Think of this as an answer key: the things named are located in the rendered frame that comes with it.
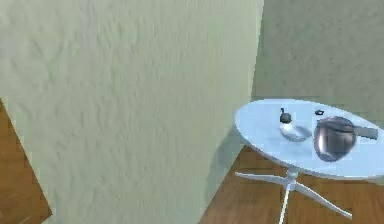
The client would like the white round table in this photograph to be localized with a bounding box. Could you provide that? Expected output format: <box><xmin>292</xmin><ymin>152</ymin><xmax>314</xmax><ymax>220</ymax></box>
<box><xmin>234</xmin><ymin>98</ymin><xmax>384</xmax><ymax>224</ymax></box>

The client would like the steel pot with handle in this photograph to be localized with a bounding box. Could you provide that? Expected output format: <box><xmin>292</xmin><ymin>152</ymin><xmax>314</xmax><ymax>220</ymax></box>
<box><xmin>313</xmin><ymin>115</ymin><xmax>380</xmax><ymax>163</ymax></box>

